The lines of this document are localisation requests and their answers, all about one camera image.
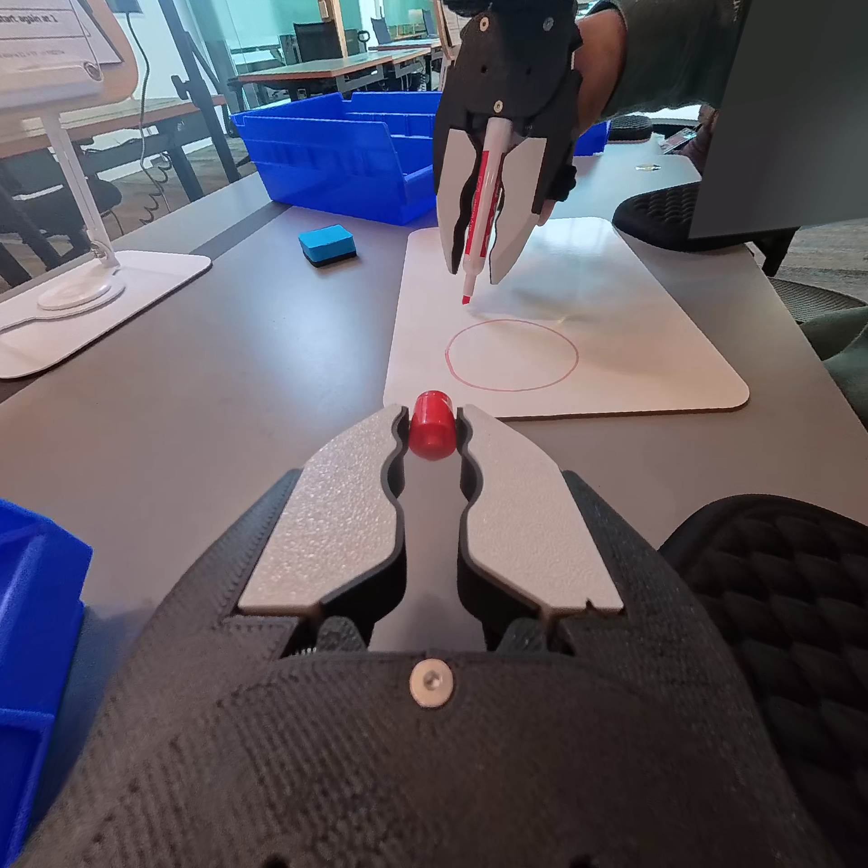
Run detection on black office chair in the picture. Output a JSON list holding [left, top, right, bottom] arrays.
[[0, 136, 126, 288]]

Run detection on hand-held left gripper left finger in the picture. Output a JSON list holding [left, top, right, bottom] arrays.
[[238, 405, 408, 622]]

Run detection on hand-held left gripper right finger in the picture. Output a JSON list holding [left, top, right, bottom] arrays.
[[458, 407, 626, 625]]

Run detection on person's green sweatshirt torso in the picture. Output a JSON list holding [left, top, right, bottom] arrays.
[[807, 304, 868, 424]]

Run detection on red marker cap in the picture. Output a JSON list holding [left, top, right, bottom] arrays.
[[407, 390, 463, 461]]

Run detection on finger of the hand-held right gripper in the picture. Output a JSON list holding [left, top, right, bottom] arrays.
[[486, 133, 553, 287], [436, 117, 492, 274]]

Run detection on white paper sign board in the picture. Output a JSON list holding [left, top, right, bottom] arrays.
[[0, 0, 139, 112]]

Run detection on blue open-front storage bin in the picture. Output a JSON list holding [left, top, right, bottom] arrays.
[[0, 498, 94, 868]]

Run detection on black metal table leg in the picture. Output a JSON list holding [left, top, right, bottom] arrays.
[[156, 0, 245, 184]]

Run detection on black mesh chair armrest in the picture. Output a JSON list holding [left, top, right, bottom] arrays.
[[660, 494, 868, 868], [612, 181, 801, 276]]

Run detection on wooden desk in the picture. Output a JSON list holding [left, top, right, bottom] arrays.
[[228, 49, 446, 109]]

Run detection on blue whiteboard eraser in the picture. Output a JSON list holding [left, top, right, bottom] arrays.
[[297, 224, 359, 267]]

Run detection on red whiteboard marker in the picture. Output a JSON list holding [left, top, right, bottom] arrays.
[[459, 118, 514, 306]]

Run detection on small blue storage bin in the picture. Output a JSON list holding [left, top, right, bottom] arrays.
[[573, 120, 613, 158]]

